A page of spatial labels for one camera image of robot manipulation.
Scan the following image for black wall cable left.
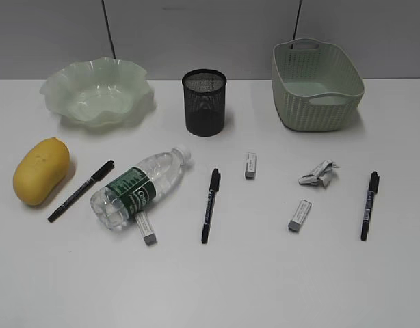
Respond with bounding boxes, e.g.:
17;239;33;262
102;0;118;59

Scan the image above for clear water bottle green label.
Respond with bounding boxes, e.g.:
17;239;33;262
90;146;192;230

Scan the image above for yellow mango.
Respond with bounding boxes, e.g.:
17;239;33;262
13;137;70;206

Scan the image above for grey white eraser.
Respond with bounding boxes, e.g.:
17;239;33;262
288;200;312;232
135;211;157;246
244;152;257;180

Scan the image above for black mesh pen holder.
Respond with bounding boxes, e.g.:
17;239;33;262
181;68;227;137

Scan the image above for pale green wavy plate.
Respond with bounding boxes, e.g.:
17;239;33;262
40;57;156;129

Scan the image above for grey white eraser left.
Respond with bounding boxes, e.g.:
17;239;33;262
135;211;157;246

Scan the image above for waste paper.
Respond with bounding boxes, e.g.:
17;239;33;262
298;160;339;188

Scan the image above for grey white eraser right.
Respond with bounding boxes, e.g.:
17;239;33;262
288;200;312;232

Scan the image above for grey white eraser top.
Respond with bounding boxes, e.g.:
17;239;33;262
244;152;257;180

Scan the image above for black wall cable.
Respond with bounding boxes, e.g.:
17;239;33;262
291;0;304;40
102;0;118;59

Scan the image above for pale green woven basket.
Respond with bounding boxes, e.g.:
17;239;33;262
272;38;365;132

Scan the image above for black marker pen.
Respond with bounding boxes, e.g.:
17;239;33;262
201;168;221;244
360;171;380;241
48;160;114;223

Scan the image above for black wall cable right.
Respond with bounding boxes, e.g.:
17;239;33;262
291;0;304;40

